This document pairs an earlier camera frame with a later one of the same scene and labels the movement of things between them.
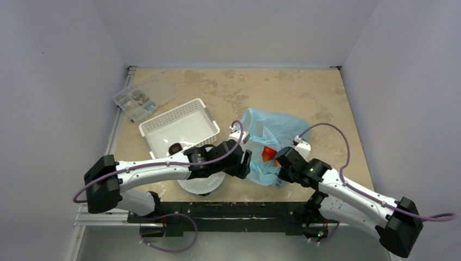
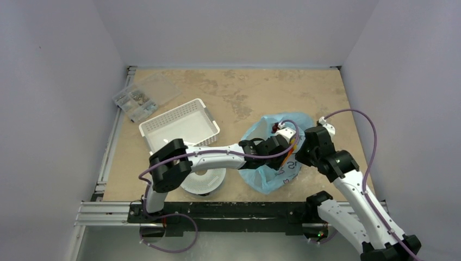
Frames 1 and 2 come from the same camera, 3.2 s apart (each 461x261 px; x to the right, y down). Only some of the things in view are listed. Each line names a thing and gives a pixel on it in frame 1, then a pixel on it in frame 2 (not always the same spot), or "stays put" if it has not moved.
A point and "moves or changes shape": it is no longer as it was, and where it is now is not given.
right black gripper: [285, 158] → [305, 151]
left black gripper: [241, 169] → [275, 165]
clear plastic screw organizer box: [142, 97] stays put
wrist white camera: [236, 136] → [288, 133]
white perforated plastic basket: [189, 125] stays put
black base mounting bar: [179, 218] stays put
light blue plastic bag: [267, 129] moves or changes shape
